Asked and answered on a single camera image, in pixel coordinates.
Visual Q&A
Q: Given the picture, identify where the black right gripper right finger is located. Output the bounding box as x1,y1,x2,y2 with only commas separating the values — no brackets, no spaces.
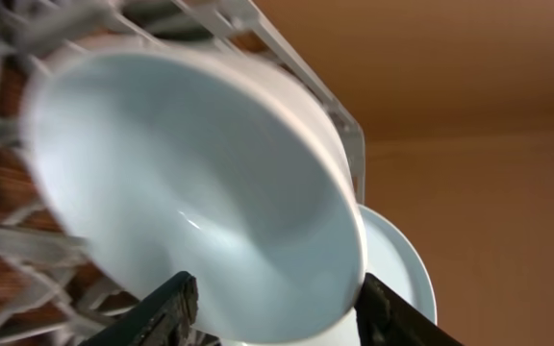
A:
354,273,463,346

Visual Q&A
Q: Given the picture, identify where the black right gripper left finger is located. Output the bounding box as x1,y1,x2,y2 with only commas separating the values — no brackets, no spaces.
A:
81,271,199,346

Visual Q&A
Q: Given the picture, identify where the light blue plate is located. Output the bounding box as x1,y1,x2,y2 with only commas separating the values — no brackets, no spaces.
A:
218,204,439,346

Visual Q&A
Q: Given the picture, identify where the light blue bowl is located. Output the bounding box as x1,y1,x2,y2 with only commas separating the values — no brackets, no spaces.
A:
21,37,366,343

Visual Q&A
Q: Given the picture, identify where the grey dishwasher rack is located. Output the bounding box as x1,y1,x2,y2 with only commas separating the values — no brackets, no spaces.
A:
0,1,365,345

